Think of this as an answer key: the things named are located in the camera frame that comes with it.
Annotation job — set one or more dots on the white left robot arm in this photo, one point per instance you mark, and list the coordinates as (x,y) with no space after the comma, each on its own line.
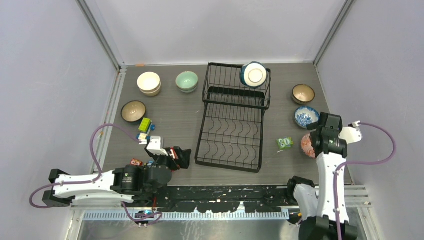
(135,185)

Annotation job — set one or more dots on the green owl puzzle piece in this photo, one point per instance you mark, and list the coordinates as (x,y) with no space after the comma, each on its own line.
(284,143)

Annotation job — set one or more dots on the pale green striped bowl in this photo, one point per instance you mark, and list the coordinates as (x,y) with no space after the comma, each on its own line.
(187,91)

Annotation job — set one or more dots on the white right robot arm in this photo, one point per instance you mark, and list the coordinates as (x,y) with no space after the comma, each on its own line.
(323,207)

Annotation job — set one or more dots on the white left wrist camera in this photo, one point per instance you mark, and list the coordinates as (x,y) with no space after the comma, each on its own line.
(155,146)

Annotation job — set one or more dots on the dark blue glazed bowl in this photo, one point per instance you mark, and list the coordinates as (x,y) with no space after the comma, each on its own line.
(133,111)

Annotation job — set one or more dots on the toy truck with green block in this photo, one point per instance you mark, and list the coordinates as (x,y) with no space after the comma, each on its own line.
(145,128)

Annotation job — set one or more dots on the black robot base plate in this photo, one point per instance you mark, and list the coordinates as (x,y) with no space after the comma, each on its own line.
(218,199)

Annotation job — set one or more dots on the black patterned rim bowl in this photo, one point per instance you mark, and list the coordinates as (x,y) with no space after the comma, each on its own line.
(303,94)

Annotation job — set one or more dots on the beige bowl with flower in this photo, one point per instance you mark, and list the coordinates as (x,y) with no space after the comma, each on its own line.
(148,82)

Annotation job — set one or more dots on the teal bowl white base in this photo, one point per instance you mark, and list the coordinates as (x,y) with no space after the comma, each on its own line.
(253,74)

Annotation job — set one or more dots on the light green bowl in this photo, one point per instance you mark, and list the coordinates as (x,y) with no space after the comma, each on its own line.
(187,80)

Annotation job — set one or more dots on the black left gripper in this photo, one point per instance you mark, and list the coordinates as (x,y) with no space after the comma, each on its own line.
(184,156)

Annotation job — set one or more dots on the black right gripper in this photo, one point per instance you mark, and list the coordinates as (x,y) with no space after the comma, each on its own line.
(312,126)

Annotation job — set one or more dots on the red owl puzzle piece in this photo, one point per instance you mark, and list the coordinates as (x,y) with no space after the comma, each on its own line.
(136,162)

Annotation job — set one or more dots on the blue white zigzag bowl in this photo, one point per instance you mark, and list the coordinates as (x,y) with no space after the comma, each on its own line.
(306,146)

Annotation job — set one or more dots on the white blue floral bowl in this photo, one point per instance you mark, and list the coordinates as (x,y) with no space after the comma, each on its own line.
(305,115)

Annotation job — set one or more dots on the black wire dish rack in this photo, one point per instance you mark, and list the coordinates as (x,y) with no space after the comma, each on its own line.
(232,130)

